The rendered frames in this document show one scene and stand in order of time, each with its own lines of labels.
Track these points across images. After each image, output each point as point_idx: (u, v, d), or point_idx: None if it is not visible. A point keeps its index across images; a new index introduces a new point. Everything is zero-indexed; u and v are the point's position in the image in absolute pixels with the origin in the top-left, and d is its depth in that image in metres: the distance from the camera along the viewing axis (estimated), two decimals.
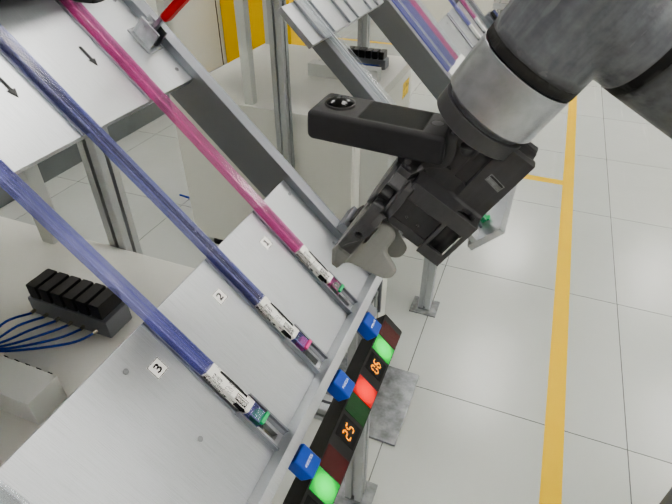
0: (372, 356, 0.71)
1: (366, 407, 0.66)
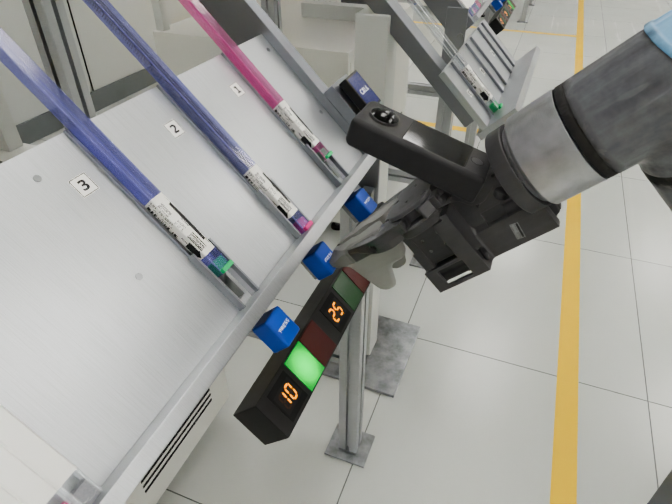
0: None
1: (358, 290, 0.55)
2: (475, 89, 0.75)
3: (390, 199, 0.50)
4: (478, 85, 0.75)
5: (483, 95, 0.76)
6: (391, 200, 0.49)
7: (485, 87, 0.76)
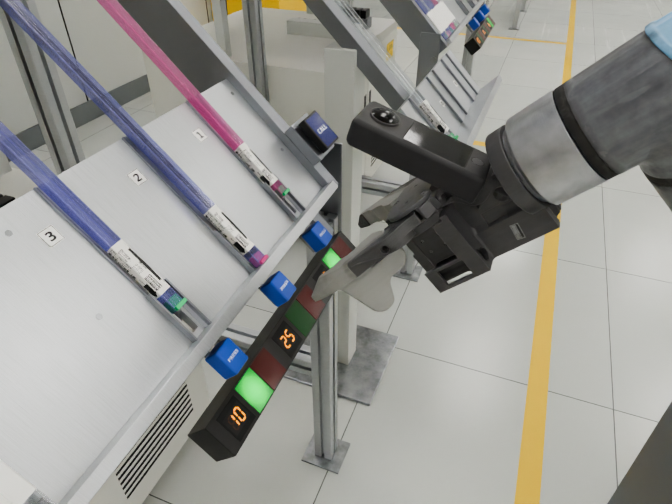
0: (321, 268, 0.65)
1: (311, 317, 0.60)
2: (432, 122, 0.81)
3: (409, 182, 0.50)
4: (435, 119, 0.80)
5: (439, 128, 0.81)
6: (407, 185, 0.49)
7: (442, 120, 0.81)
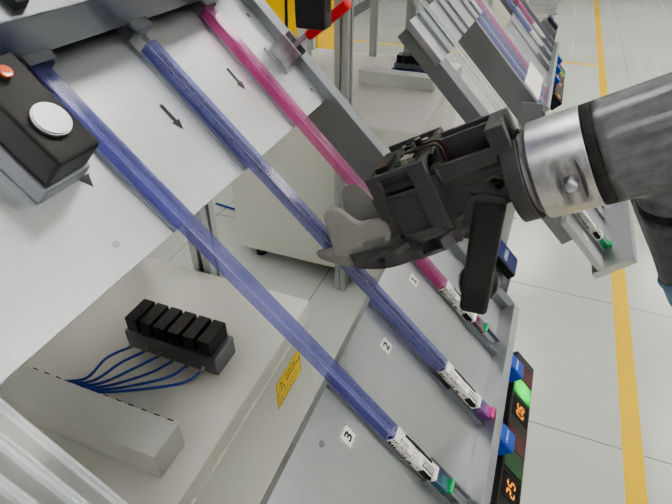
0: (515, 399, 0.65)
1: (520, 459, 0.60)
2: (588, 228, 0.81)
3: (382, 265, 0.44)
4: (591, 226, 0.81)
5: (595, 234, 0.81)
6: (387, 261, 0.45)
7: (597, 226, 0.81)
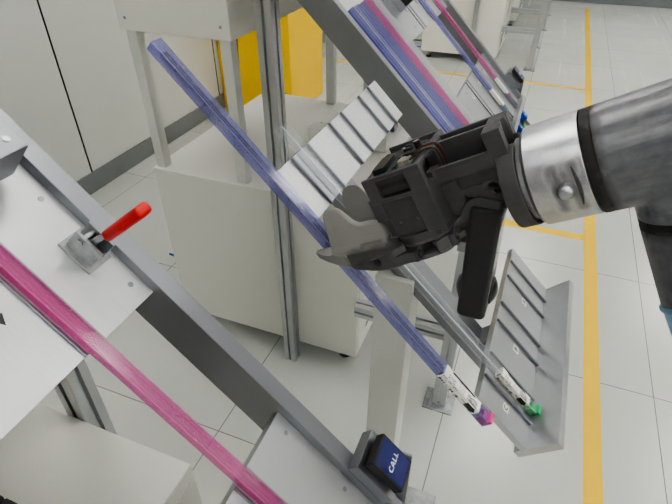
0: None
1: None
2: (511, 394, 0.68)
3: (378, 267, 0.44)
4: (514, 392, 0.68)
5: (519, 400, 0.68)
6: (383, 263, 0.44)
7: (522, 391, 0.68)
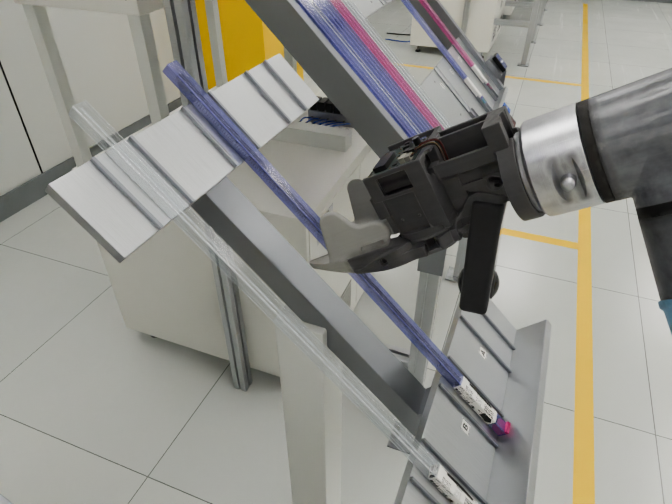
0: None
1: None
2: (451, 502, 0.47)
3: (383, 268, 0.44)
4: (456, 500, 0.46)
5: None
6: (387, 263, 0.44)
7: (468, 497, 0.47)
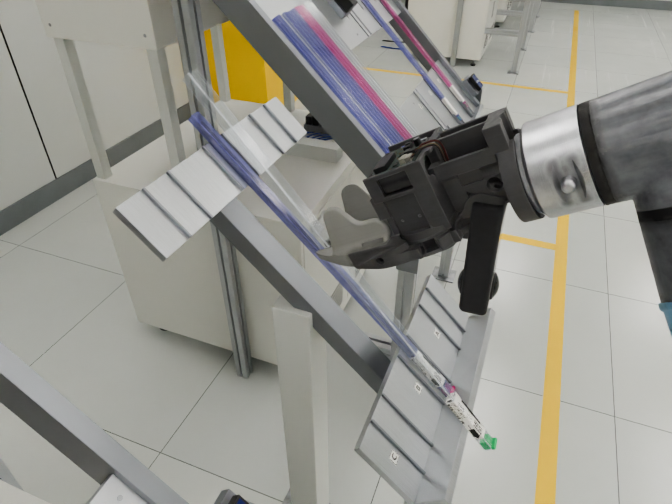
0: None
1: None
2: (463, 424, 0.57)
3: (381, 265, 0.44)
4: (467, 422, 0.57)
5: (473, 432, 0.57)
6: (385, 261, 0.45)
7: (476, 421, 0.57)
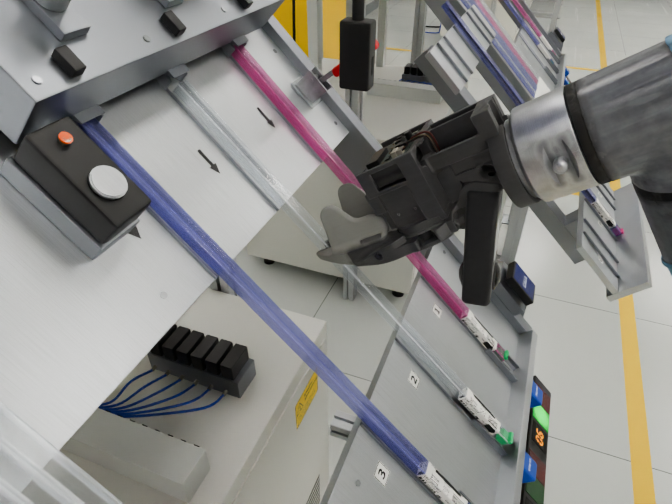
0: (534, 425, 0.67)
1: (541, 485, 0.62)
2: (477, 419, 0.56)
3: (380, 261, 0.44)
4: (481, 417, 0.56)
5: (488, 427, 0.56)
6: (385, 256, 0.44)
7: (490, 415, 0.56)
